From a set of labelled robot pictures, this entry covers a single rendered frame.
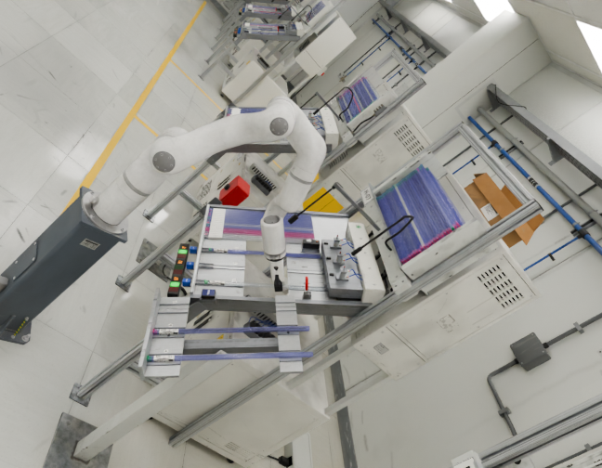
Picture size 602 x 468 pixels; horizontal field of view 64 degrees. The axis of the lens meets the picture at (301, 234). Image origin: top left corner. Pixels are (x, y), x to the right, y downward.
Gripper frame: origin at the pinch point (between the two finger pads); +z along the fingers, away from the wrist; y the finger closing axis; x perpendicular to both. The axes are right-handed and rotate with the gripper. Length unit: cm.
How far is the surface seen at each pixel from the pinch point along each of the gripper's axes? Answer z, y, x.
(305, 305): 3.0, -10.0, -10.0
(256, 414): 68, -10, 16
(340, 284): -1.0, -3.6, -24.6
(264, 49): 46, 601, 11
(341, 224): 6, 51, -32
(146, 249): 45, 100, 84
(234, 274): -2.2, 6.8, 17.7
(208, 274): -4.0, 5.8, 28.0
